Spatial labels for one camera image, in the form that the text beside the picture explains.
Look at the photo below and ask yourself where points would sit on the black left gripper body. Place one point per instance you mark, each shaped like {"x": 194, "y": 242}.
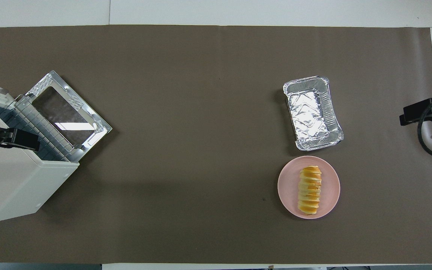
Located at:
{"x": 21, "y": 138}

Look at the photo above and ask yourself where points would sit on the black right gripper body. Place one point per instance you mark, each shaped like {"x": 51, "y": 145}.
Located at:
{"x": 420, "y": 110}

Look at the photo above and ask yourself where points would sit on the aluminium foil tray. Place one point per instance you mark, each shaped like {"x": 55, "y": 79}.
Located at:
{"x": 309, "y": 112}

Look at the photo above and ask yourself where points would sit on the sliced golden bread loaf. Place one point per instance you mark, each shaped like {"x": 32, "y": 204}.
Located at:
{"x": 309, "y": 191}

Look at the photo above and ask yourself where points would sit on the white toaster oven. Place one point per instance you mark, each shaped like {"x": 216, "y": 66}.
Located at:
{"x": 13, "y": 180}

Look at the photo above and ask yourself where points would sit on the chrome glass oven door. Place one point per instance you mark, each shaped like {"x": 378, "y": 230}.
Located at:
{"x": 66, "y": 112}

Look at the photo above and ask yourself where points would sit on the pink round plate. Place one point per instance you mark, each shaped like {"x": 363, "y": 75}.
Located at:
{"x": 287, "y": 187}

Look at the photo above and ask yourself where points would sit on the brown table mat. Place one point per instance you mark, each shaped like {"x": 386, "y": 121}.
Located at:
{"x": 216, "y": 150}

